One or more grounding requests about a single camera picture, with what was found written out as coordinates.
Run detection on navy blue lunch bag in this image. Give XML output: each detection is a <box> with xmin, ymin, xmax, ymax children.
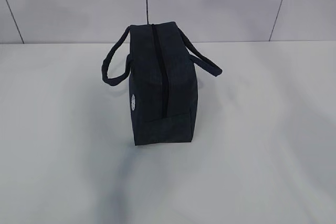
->
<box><xmin>101</xmin><ymin>22</ymin><xmax>222</xmax><ymax>146</ymax></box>

